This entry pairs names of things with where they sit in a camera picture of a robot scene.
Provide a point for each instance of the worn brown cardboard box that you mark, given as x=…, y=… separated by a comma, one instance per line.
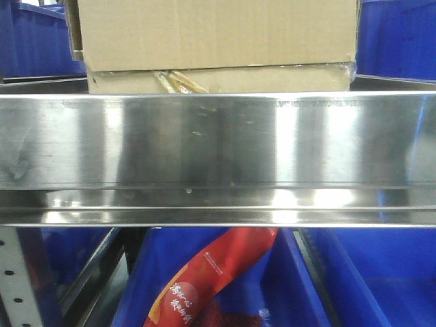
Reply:
x=215, y=46

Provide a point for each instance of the stainless steel shelf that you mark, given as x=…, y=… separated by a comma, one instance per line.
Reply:
x=363, y=158

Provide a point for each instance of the blue bin lower centre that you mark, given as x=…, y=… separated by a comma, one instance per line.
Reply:
x=276, y=291

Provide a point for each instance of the blue bin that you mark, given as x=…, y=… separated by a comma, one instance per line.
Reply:
x=276, y=291
x=377, y=277
x=397, y=39
x=35, y=41

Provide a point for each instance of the red snack bag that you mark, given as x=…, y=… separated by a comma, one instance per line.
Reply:
x=207, y=273

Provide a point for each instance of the blue bin lower right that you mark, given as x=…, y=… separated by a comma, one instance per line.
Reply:
x=377, y=277

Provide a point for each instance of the blue bin upper right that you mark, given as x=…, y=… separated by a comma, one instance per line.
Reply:
x=397, y=39

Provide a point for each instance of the blue bin upper left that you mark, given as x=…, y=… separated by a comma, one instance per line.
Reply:
x=35, y=41

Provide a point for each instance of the white perforated shelf post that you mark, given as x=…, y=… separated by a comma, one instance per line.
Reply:
x=17, y=290

